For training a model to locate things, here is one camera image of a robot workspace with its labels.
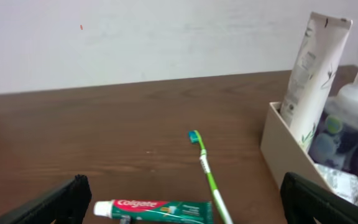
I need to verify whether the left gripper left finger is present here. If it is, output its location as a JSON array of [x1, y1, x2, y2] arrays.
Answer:
[[0, 174, 92, 224]]

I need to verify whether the green white soap packet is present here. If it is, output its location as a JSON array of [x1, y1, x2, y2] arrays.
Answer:
[[314, 164, 358, 205]]

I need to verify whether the Colgate toothpaste tube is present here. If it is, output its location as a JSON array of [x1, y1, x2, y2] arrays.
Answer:
[[93, 199, 214, 224]]

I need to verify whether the white box with pink interior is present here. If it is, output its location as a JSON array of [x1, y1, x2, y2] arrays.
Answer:
[[260, 101, 334, 193]]

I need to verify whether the white lotion tube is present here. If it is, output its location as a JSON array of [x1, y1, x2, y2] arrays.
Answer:
[[280, 12, 352, 152]]

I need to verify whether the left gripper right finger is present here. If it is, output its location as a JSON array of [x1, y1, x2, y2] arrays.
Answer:
[[280, 172, 358, 224]]

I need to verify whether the clear blue pump soap bottle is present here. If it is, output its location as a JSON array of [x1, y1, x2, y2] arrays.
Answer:
[[308, 72, 358, 176]]

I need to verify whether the green white toothbrush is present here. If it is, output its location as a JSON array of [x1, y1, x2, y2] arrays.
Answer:
[[188, 130, 234, 224]]

